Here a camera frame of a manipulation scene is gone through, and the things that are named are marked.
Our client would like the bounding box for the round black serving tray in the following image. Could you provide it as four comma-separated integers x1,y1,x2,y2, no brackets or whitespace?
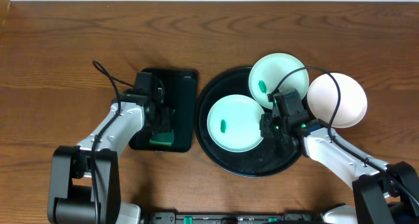
194,66,302,177

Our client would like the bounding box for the white round plate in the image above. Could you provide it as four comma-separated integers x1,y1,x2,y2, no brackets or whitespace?
307,73,367,128

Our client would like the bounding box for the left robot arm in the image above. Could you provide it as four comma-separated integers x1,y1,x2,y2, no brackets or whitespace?
47,87,171,223

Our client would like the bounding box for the dark rectangular sponge tray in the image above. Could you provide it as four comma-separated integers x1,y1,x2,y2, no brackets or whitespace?
129,68,198,153

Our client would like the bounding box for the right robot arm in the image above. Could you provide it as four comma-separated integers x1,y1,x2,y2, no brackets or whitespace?
260,111,418,223

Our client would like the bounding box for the mint green plate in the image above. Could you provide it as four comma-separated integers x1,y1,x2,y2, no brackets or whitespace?
248,53,309,109
206,94,264,153

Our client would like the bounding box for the green scrubbing sponge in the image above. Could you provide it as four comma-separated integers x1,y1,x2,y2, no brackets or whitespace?
149,131,174,146

